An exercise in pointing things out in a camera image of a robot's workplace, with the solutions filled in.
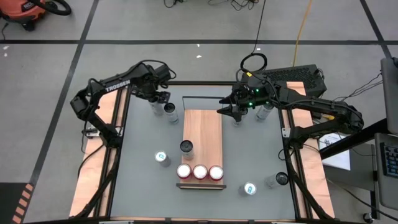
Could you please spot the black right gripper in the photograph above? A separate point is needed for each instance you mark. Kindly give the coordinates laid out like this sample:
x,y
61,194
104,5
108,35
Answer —
x,y
255,93

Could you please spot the right wooden side board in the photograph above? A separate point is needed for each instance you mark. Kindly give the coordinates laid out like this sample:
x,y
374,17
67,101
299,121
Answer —
x,y
320,186

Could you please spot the tall white can blue band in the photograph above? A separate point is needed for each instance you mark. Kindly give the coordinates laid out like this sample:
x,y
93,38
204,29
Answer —
x,y
171,113
236,124
262,114

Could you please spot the silver metal bracket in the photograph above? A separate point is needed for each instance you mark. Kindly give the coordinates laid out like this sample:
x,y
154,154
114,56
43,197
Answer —
x,y
286,132
91,133

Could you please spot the orange shop vacuum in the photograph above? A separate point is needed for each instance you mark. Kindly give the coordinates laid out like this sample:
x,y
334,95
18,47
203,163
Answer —
x,y
21,11

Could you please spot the red Fanta soda can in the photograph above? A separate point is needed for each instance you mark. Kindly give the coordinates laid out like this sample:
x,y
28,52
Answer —
x,y
200,171
184,171
216,173

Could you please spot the wooden side board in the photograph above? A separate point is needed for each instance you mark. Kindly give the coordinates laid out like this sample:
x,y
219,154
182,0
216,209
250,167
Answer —
x,y
320,186
84,174

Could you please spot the yellow power plug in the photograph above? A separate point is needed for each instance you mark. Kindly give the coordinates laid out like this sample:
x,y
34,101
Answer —
x,y
329,117

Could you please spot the black caster wheel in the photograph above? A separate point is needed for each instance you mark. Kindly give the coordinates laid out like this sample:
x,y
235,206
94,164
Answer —
x,y
368,216

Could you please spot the black mat orange stripes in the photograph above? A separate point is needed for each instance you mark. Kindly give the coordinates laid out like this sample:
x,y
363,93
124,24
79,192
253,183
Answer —
x,y
9,202

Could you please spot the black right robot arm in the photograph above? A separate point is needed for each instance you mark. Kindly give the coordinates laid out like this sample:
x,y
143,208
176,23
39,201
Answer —
x,y
326,107

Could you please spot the slim can blue tab lid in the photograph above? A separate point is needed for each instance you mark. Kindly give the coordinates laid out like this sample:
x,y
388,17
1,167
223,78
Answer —
x,y
249,188
161,157

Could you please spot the black computer case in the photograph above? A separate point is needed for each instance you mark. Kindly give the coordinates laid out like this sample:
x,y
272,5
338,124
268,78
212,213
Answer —
x,y
298,74

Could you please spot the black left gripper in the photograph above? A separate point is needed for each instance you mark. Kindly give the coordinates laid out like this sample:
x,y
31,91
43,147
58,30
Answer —
x,y
157,91

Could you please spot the grey keyboard tray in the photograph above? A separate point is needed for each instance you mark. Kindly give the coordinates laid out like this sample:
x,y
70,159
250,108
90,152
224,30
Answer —
x,y
385,193

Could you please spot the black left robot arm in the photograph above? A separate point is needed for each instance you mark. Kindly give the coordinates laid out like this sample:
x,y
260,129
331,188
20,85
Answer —
x,y
116,86

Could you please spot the wooden shelf black metal frame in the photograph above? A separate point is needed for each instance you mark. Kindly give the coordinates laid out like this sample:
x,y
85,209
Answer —
x,y
202,130

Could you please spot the white paper sheet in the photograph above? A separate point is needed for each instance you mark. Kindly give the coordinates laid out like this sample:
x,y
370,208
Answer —
x,y
339,158

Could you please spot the black stand beam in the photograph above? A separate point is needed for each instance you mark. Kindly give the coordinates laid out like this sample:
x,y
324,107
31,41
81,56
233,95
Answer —
x,y
357,138

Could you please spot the left wooden side board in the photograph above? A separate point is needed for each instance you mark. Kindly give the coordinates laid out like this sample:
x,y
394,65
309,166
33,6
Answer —
x,y
84,174

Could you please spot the grey monitor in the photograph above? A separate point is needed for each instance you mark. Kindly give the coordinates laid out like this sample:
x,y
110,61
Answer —
x,y
390,93

